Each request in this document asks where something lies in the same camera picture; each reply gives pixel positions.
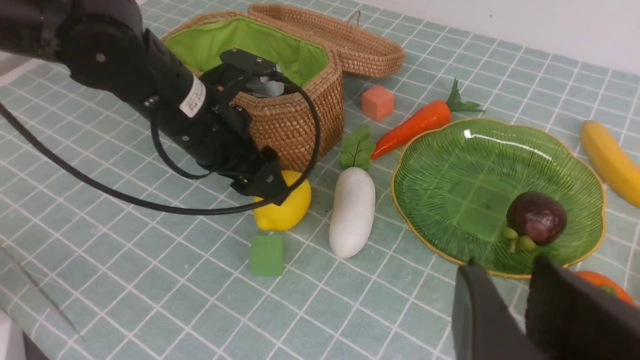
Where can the woven rattan basket green lining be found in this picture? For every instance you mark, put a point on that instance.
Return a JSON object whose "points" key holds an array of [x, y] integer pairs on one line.
{"points": [[284, 122]]}

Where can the orange toy carrot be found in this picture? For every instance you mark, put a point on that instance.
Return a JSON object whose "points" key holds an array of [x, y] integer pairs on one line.
{"points": [[432, 116]]}

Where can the salmon pink foam cube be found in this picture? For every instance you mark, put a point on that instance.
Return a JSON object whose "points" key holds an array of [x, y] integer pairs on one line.
{"points": [[377, 103]]}

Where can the yellow toy lemon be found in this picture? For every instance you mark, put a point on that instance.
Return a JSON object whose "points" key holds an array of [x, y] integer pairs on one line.
{"points": [[286, 216]]}

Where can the orange toy persimmon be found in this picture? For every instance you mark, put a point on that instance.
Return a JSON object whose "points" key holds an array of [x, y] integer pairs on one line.
{"points": [[606, 284]]}

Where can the yellow toy banana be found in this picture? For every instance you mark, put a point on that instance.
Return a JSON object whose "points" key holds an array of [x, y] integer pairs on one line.
{"points": [[612, 164]]}

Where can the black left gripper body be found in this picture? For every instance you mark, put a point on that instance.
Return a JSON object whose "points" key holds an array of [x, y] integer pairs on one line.
{"points": [[216, 133]]}

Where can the white toy radish green leaves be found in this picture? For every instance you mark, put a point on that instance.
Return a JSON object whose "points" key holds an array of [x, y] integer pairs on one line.
{"points": [[355, 195]]}

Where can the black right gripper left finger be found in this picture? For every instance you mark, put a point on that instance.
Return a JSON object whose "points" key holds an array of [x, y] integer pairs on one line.
{"points": [[483, 327]]}

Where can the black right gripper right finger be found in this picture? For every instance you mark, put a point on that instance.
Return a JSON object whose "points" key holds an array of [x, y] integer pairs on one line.
{"points": [[567, 318]]}

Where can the green glass leaf plate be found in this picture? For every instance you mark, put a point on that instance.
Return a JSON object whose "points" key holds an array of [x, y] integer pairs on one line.
{"points": [[453, 187]]}

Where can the green foam cube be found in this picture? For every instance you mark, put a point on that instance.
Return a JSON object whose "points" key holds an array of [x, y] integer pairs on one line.
{"points": [[267, 256]]}

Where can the purple toy mangosteen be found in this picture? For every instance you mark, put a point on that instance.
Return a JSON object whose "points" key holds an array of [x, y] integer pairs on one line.
{"points": [[534, 219]]}

